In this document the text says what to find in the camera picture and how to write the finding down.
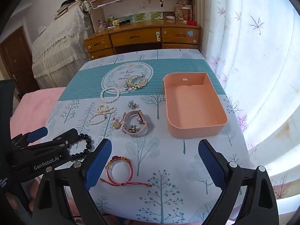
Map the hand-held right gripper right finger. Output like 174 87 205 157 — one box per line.
198 139 280 225

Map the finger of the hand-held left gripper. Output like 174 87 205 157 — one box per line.
10 127 49 154
14 128 79 160

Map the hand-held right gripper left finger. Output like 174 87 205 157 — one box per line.
31 138 112 225

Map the red string bracelet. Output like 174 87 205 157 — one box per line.
100 156 153 188

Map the black bead bracelet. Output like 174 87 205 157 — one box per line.
69 133 94 162

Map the white pearl necklace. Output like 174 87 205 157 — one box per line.
87 104 118 126

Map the pink strap smart watch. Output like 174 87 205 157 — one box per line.
121 110 149 137

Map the pink plastic storage box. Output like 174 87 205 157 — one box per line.
162 72 229 138

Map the white pearl bracelet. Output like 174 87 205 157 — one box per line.
100 87 120 104

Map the gold and red bracelet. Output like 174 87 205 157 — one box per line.
124 74 149 92

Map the pink blanket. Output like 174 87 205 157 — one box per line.
10 87 68 146

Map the tree print tablecloth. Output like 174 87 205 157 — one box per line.
47 49 252 225

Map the brown wooden door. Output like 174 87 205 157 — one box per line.
0 26 40 94

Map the white leaf print curtain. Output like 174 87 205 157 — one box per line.
194 0 300 216

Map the wooden desk with drawers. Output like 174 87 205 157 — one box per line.
84 20 202 60

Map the stack of books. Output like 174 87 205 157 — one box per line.
55 0 82 20

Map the wooden bookshelf hutch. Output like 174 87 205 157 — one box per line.
83 0 197 27

